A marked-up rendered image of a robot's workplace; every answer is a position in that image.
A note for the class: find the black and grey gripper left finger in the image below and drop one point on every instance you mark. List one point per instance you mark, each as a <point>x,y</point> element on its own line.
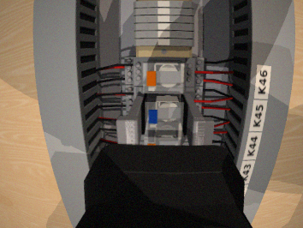
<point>130,128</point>

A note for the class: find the grey relay panel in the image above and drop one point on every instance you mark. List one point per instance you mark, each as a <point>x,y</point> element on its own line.
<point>74,39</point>

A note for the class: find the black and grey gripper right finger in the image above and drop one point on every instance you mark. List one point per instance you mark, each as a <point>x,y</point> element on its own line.
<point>199,129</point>

